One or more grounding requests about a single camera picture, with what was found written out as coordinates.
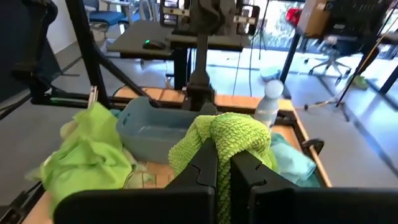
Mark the black computer mouse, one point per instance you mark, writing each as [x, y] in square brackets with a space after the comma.
[154, 44]

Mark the green smooth microfiber towel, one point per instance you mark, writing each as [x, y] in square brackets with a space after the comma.
[90, 155]

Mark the blue-grey plastic bin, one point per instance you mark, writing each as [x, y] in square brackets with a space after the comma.
[149, 133]

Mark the green textured microfiber towel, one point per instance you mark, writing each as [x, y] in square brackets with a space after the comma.
[236, 133]

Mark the white office chair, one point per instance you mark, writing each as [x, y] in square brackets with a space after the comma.
[331, 59]

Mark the black pegboard panel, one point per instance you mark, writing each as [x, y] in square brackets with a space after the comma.
[357, 15]

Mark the blue office chair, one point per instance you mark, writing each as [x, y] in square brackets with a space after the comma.
[105, 17]

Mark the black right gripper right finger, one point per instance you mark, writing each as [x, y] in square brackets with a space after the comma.
[311, 208]

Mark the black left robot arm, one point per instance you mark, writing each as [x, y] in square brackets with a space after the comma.
[200, 68]

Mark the light blue floor footrest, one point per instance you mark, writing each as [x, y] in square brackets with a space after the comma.
[270, 74]

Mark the teal microfiber towel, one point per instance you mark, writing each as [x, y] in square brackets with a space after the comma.
[292, 161]

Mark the black table clamp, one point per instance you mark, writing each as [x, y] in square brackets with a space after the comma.
[312, 145]

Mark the pale blue bottle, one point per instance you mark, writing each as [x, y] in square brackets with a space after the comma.
[267, 109]

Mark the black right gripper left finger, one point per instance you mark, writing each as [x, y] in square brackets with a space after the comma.
[140, 208]

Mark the cardboard box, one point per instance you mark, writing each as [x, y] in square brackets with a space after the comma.
[312, 18]

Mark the black desk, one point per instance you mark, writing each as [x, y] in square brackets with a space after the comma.
[140, 40]

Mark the black high table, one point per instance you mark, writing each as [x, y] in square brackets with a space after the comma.
[289, 62]

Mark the red object on shelf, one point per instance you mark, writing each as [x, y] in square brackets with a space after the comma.
[293, 17]

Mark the black aluminium table frame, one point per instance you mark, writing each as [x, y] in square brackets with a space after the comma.
[84, 46]

